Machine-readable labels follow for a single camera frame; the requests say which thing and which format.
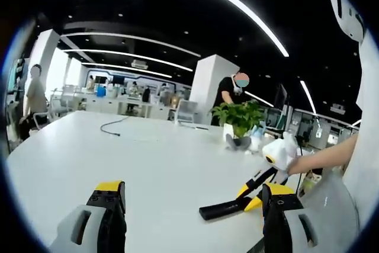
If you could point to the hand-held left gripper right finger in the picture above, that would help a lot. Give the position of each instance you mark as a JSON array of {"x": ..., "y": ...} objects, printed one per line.
[{"x": 278, "y": 223}]

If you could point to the potted green plant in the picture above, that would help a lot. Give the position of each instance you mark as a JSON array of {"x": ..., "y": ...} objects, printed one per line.
[{"x": 237, "y": 113}]

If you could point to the white worn device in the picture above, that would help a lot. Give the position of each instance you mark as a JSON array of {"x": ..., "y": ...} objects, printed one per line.
[{"x": 346, "y": 13}]

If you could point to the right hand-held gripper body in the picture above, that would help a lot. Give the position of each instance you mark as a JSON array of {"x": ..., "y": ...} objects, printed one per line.
[{"x": 282, "y": 155}]

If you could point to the person's white shirt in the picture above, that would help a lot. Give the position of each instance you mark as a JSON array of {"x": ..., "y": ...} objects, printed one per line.
[{"x": 367, "y": 116}]

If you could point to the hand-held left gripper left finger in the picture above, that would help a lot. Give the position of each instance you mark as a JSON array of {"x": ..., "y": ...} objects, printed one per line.
[{"x": 112, "y": 220}]

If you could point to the blue white plastic packet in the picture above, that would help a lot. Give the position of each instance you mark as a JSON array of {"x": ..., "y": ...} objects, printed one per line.
[{"x": 257, "y": 134}]

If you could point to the white office chair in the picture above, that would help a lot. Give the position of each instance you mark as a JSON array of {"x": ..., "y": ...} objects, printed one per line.
[{"x": 59, "y": 106}]

